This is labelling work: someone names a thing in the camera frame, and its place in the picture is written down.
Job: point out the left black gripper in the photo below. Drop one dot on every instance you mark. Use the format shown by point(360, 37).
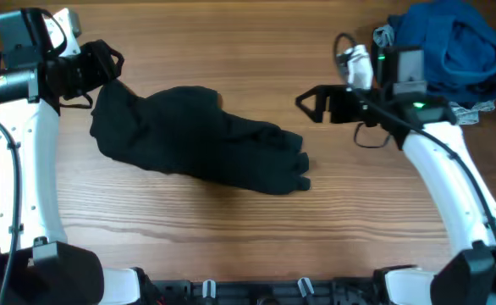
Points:
point(99, 54)

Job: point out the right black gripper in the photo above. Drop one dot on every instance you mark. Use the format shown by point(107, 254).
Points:
point(339, 97)

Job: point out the black t-shirt with logo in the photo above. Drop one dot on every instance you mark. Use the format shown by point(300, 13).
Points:
point(185, 131)

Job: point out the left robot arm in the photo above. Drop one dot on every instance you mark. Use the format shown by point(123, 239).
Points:
point(43, 69)

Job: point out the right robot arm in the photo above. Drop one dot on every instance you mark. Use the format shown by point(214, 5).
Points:
point(390, 91)

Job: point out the blue crumpled garment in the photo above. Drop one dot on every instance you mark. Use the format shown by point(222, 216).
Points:
point(459, 49)

